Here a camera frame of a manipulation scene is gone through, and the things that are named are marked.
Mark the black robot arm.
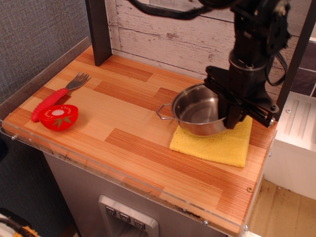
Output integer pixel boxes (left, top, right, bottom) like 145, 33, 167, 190
204, 0, 291, 129

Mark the dark left shelf post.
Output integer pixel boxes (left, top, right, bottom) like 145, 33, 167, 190
85, 0, 112, 66

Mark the dark right shelf post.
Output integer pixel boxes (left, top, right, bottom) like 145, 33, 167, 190
274, 0, 316, 123

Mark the yellow object bottom left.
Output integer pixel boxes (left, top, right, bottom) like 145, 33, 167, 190
13, 226, 38, 237

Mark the stainless steel pot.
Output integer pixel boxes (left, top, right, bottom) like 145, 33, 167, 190
157, 83, 227, 136

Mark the grey toy fridge cabinet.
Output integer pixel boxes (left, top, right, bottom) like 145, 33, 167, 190
44, 153, 224, 237

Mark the yellow towel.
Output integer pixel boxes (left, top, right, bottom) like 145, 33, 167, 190
169, 116, 253, 167

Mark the red handled metal fork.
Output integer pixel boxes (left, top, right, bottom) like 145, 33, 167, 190
31, 72, 89, 122

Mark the silver dispenser panel with buttons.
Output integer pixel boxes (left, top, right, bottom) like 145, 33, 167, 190
98, 195, 159, 237

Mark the clear acrylic edge guard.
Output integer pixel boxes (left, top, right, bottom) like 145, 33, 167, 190
2, 118, 276, 237

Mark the red toy tomato half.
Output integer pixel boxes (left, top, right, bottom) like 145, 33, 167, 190
39, 105, 79, 131

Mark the white toy sink unit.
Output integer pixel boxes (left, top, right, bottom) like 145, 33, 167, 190
264, 92, 316, 199

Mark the dark shelf post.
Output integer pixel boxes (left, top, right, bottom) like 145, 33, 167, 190
274, 0, 316, 123
85, 0, 112, 66

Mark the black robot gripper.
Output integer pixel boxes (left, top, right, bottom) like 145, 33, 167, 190
204, 53, 279, 129

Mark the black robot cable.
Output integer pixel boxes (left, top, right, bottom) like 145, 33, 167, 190
128, 0, 235, 22

